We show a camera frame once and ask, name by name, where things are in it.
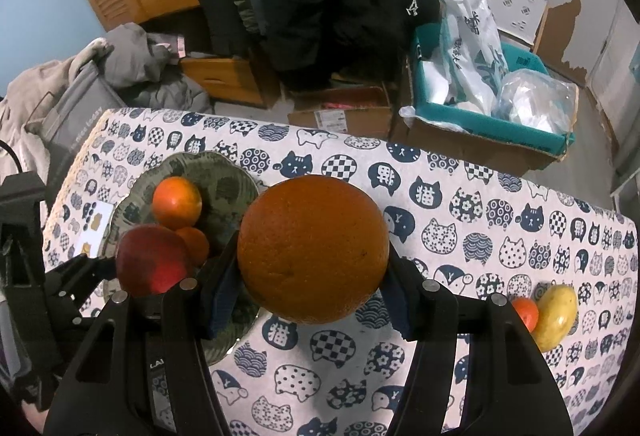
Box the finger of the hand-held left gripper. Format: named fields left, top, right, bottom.
left=59, top=289, right=115, bottom=333
left=44, top=256, right=120, bottom=297

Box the scalloped glass plate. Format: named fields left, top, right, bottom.
left=102, top=150, right=266, bottom=367

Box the dark red apple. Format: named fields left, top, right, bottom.
left=115, top=225, right=196, bottom=297

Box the small yellow mango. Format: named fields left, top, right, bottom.
left=531, top=283, right=578, bottom=353

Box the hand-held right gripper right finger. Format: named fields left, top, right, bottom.
left=380, top=243, right=573, bottom=436

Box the white printed plastic bag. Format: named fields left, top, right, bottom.
left=392, top=0, right=511, bottom=109

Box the grey printed bag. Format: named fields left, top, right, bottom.
left=25, top=59, right=128, bottom=167

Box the teal lined cardboard box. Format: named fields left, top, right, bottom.
left=390, top=24, right=581, bottom=177

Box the black cable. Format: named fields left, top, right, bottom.
left=0, top=140, right=23, bottom=177

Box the white patterned box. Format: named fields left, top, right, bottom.
left=485, top=0, right=551, bottom=47

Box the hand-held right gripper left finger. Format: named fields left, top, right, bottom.
left=44, top=229, right=246, bottom=436

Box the medium orange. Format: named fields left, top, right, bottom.
left=151, top=176, right=203, bottom=231

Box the flat brown cardboard box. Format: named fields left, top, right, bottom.
left=287, top=86, right=393, bottom=139

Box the white sticker card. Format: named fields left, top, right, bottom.
left=80, top=200, right=116, bottom=259

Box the clear plastic bag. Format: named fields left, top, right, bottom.
left=492, top=69, right=578, bottom=134

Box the large orange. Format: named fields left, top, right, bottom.
left=236, top=175, right=390, bottom=324

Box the small tangerine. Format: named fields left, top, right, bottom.
left=511, top=297, right=540, bottom=333
left=175, top=226, right=211, bottom=267

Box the wooden drawer unit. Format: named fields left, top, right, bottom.
left=180, top=56, right=281, bottom=109

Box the cat print tablecloth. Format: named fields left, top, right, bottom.
left=42, top=106, right=640, bottom=436

